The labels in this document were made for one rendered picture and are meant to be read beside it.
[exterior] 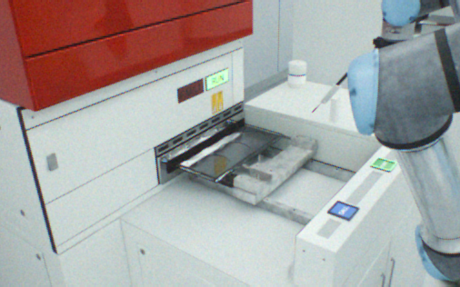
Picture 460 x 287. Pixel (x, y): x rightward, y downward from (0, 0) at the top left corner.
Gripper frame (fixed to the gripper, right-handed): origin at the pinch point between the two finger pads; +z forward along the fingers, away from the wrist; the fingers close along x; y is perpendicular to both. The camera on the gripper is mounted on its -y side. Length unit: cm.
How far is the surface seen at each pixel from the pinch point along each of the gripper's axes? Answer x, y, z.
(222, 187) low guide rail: 19, 42, 27
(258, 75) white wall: -247, 208, 94
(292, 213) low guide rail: 19.0, 17.8, 26.4
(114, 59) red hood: 44, 54, -18
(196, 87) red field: 10, 58, 0
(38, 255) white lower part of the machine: 66, 69, 34
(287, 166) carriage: 2.9, 29.0, 22.6
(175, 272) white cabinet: 46, 38, 38
